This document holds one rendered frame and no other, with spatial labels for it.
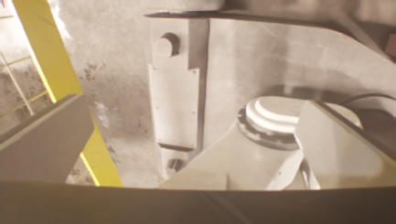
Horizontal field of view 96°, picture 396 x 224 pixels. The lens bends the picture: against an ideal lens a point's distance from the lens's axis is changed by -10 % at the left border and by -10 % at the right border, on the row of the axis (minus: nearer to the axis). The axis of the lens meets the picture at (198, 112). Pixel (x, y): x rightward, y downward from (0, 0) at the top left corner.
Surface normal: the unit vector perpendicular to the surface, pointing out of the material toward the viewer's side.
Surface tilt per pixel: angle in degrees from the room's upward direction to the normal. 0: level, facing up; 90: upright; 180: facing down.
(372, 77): 0
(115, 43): 0
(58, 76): 90
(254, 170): 90
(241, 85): 0
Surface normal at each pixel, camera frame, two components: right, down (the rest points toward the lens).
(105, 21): -0.20, 0.51
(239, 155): 0.03, -0.85
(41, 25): 0.97, 0.00
